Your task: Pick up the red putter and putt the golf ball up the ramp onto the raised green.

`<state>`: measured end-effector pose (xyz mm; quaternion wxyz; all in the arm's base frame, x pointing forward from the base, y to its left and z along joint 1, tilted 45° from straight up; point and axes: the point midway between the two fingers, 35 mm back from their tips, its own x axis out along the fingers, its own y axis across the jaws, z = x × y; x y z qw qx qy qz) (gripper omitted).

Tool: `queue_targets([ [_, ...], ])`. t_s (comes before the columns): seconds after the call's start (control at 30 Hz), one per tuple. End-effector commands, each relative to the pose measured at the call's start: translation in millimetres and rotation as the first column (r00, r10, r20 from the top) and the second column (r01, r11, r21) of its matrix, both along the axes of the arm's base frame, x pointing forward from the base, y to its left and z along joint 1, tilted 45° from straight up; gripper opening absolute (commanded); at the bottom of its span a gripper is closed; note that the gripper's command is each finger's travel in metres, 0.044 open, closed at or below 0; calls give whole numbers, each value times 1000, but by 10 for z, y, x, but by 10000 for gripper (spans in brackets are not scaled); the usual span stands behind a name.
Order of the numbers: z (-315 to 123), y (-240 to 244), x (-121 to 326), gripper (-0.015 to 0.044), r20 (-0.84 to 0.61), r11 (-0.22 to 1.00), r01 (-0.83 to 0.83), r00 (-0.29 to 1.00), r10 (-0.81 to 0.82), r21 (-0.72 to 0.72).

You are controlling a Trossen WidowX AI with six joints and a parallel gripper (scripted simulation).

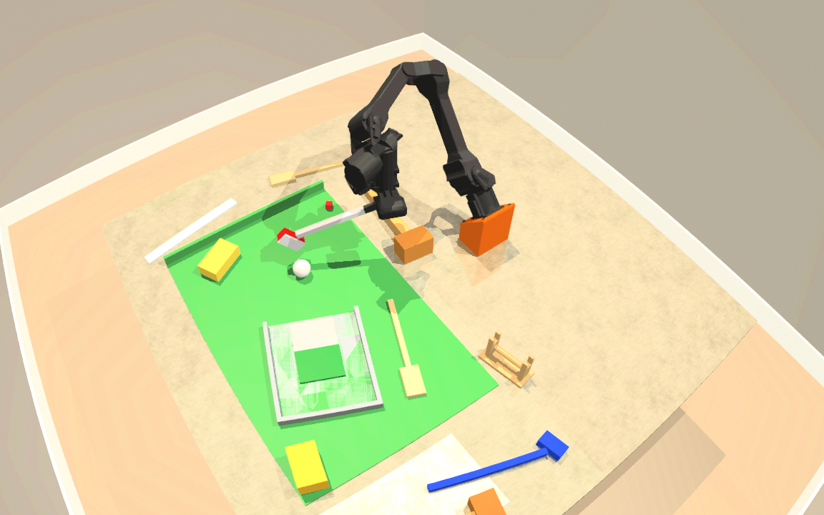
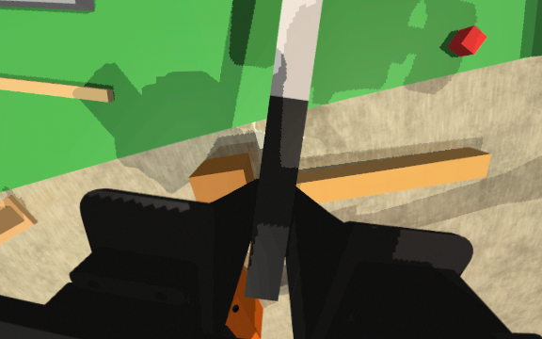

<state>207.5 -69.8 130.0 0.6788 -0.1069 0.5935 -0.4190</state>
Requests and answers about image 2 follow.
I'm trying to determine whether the green flat mat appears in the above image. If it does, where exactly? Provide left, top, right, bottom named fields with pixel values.
left=0, top=0, right=538, bottom=192

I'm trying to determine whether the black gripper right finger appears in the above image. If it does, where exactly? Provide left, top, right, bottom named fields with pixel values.
left=285, top=186, right=473, bottom=339

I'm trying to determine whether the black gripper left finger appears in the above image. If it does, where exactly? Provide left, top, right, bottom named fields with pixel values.
left=79, top=179, right=259, bottom=336

